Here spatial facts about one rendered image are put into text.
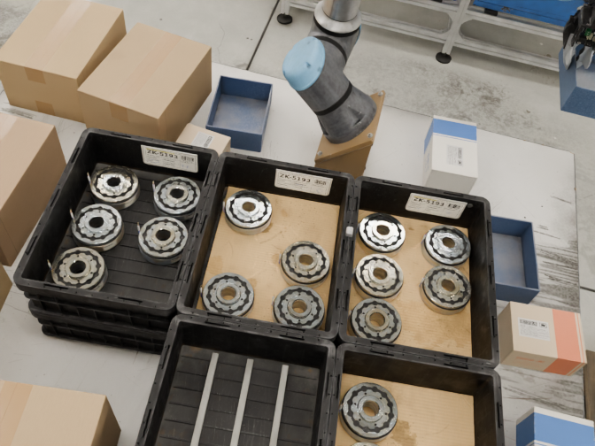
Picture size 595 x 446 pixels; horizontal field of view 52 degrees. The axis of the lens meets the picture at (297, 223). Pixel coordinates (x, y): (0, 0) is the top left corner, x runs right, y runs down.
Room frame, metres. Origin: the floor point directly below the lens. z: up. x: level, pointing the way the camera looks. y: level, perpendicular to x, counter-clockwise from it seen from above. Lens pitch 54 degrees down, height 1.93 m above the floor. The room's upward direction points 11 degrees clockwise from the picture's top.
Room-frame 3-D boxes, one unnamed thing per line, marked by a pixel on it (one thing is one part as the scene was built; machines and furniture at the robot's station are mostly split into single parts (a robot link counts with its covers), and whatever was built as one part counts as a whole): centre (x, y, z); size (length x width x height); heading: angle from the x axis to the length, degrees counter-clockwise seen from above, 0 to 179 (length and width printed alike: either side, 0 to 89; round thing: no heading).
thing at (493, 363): (0.68, -0.26, 0.92); 0.40 x 0.30 x 0.02; 1
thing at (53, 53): (1.24, 0.70, 0.78); 0.30 x 0.22 x 0.16; 176
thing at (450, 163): (1.17, -0.37, 0.74); 0.20 x 0.12 x 0.09; 0
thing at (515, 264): (0.87, -0.50, 0.74); 0.20 x 0.15 x 0.07; 1
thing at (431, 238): (0.79, -0.33, 0.86); 0.10 x 0.10 x 0.01
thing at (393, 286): (0.68, -0.19, 0.86); 0.10 x 0.10 x 0.01
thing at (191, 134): (0.99, 0.28, 0.74); 0.16 x 0.12 x 0.07; 169
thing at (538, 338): (0.67, -0.58, 0.74); 0.16 x 0.12 x 0.07; 90
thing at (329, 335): (0.68, 0.04, 0.92); 0.40 x 0.30 x 0.02; 1
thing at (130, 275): (0.68, 0.34, 0.87); 0.40 x 0.30 x 0.11; 1
